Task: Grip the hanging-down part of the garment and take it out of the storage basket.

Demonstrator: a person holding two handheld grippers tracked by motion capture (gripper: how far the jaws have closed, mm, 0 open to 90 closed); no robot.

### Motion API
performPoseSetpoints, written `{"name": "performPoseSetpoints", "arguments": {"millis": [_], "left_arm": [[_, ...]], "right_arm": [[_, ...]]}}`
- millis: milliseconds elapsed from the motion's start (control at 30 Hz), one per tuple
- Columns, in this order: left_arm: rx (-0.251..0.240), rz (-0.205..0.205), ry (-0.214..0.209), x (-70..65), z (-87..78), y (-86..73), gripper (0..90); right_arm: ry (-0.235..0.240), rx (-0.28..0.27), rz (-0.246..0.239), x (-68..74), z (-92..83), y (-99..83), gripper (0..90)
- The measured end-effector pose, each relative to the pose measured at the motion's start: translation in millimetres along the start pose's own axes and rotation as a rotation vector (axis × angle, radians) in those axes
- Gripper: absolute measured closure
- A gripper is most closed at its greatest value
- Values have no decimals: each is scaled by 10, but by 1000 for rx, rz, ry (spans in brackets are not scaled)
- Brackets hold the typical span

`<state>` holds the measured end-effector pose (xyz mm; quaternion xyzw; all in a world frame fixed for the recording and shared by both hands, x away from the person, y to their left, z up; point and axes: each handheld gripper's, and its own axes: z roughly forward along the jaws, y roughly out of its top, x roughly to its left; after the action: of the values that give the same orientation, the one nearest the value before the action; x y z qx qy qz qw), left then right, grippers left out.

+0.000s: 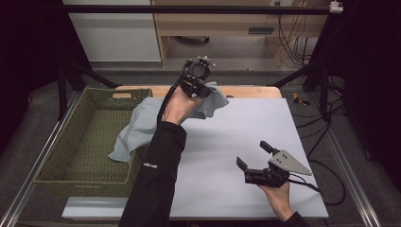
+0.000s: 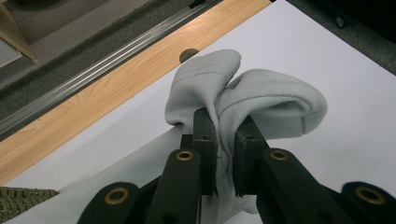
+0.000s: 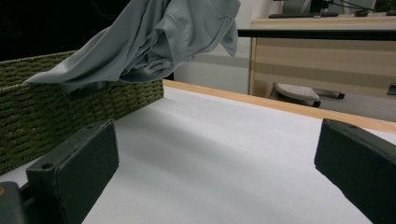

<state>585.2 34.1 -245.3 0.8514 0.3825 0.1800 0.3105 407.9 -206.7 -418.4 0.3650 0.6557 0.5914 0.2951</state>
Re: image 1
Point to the white cabinet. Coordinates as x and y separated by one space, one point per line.
116 34

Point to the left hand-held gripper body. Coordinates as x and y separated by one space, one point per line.
198 71

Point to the black horizontal frame bar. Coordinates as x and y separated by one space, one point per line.
189 9

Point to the small white device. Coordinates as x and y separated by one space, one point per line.
336 7

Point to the light blue cloth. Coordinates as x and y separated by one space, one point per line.
142 126

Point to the person's right hand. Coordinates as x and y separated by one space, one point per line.
279 198

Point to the person's left hand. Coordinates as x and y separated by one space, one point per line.
179 108

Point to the black curtain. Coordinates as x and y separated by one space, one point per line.
28 56
372 78

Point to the green woven basket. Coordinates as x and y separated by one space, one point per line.
91 142

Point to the metal rail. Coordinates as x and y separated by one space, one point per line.
350 176
38 160

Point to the black metal stand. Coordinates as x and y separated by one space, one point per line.
63 91
323 91

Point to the yellow and black tape piece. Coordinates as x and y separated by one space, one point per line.
299 100

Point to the grey power strip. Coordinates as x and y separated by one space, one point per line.
261 31

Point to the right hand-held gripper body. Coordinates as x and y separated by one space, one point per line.
277 170

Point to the wooden desk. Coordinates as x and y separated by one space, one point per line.
220 23

